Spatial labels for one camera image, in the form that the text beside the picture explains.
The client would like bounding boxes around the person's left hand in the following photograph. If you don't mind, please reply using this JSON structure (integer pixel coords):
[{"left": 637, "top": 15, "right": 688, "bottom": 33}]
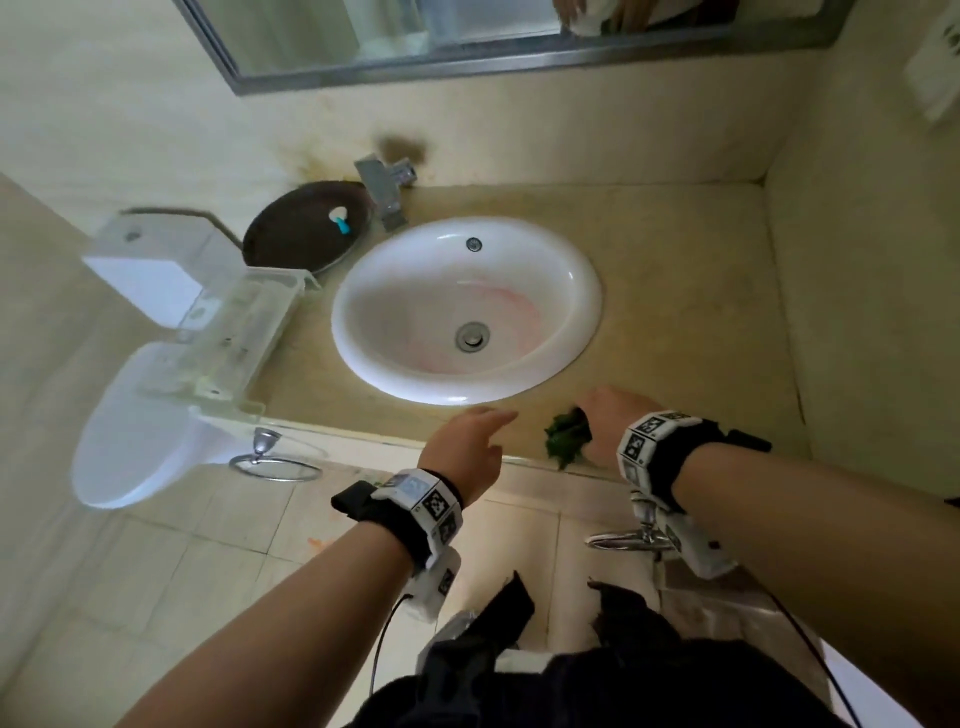
[{"left": 417, "top": 406, "right": 520, "bottom": 508}]

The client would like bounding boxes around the person's right hand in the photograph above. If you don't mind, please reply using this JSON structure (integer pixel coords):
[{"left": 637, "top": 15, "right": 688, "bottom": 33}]
[{"left": 573, "top": 386, "right": 665, "bottom": 470}]

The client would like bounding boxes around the green scouring pad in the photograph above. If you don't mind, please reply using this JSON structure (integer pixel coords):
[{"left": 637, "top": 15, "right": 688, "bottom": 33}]
[{"left": 543, "top": 404, "right": 594, "bottom": 472}]

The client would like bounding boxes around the clear acrylic tray box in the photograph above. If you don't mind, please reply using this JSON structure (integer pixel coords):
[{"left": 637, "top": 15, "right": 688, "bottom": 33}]
[{"left": 134, "top": 266, "right": 322, "bottom": 421}]

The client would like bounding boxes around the person's left forearm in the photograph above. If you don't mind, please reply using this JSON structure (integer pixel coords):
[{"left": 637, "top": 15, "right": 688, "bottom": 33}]
[{"left": 116, "top": 521, "right": 415, "bottom": 728}]

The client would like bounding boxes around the person's right forearm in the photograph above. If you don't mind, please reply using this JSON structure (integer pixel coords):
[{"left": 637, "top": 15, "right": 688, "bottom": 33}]
[{"left": 671, "top": 442, "right": 960, "bottom": 728}]

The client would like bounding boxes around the white round sink basin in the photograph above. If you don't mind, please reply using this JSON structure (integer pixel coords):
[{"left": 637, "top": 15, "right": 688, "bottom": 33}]
[{"left": 330, "top": 215, "right": 604, "bottom": 407}]

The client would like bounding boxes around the black right wristband with markers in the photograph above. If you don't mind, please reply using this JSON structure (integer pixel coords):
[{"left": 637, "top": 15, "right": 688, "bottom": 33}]
[{"left": 616, "top": 410, "right": 774, "bottom": 515}]

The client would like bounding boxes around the black wristband with markers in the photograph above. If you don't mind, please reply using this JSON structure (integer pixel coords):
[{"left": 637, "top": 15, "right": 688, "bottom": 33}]
[
  {"left": 331, "top": 467, "right": 465, "bottom": 571},
  {"left": 616, "top": 410, "right": 774, "bottom": 515}
]

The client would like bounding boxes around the black left wristband with markers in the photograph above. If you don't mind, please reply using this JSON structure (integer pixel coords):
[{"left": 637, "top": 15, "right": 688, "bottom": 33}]
[{"left": 331, "top": 467, "right": 465, "bottom": 571}]

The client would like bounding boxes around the black hanging garment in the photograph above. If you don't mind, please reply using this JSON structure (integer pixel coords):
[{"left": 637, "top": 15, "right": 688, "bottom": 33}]
[{"left": 348, "top": 571, "right": 853, "bottom": 728}]

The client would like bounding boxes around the chrome faucet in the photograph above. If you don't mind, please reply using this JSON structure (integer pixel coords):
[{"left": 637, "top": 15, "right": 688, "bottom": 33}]
[{"left": 353, "top": 153, "right": 418, "bottom": 234}]

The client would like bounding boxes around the dark round tray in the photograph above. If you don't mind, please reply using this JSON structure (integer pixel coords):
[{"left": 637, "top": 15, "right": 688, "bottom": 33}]
[{"left": 241, "top": 179, "right": 374, "bottom": 277}]

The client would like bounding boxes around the white toilet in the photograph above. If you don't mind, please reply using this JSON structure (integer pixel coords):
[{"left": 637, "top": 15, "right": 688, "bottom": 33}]
[{"left": 69, "top": 213, "right": 260, "bottom": 511}]

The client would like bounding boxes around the chrome towel ring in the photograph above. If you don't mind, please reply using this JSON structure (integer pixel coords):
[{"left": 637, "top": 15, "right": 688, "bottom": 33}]
[
  {"left": 228, "top": 427, "right": 324, "bottom": 484},
  {"left": 584, "top": 491, "right": 676, "bottom": 560}
]

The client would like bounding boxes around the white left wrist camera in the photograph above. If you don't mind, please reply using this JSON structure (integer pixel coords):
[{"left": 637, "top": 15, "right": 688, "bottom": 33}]
[{"left": 401, "top": 545, "right": 463, "bottom": 624}]

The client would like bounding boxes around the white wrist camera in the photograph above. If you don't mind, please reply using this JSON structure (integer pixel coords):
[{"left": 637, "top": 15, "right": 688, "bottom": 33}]
[
  {"left": 401, "top": 545, "right": 463, "bottom": 624},
  {"left": 659, "top": 509, "right": 740, "bottom": 581}
]

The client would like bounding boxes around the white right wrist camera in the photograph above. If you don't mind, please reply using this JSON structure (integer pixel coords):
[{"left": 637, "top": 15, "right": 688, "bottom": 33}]
[{"left": 659, "top": 509, "right": 740, "bottom": 581}]

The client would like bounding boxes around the black left camera cable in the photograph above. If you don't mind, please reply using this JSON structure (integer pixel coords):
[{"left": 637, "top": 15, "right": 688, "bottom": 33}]
[{"left": 369, "top": 592, "right": 415, "bottom": 695}]

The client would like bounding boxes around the black camera cable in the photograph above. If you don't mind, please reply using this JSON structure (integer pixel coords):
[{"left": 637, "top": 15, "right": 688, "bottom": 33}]
[
  {"left": 369, "top": 592, "right": 415, "bottom": 695},
  {"left": 764, "top": 588, "right": 864, "bottom": 728}
]

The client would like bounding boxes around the black right camera cable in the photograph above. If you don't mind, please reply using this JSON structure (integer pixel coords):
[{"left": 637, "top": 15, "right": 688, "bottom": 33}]
[{"left": 764, "top": 588, "right": 864, "bottom": 728}]

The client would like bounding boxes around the metal framed wall mirror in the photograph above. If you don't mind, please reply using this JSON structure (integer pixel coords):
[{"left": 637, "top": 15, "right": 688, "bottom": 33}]
[{"left": 172, "top": 0, "right": 856, "bottom": 97}]

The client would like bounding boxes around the white wall socket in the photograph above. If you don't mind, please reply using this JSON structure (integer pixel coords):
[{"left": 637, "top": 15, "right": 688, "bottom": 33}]
[{"left": 903, "top": 0, "right": 960, "bottom": 125}]

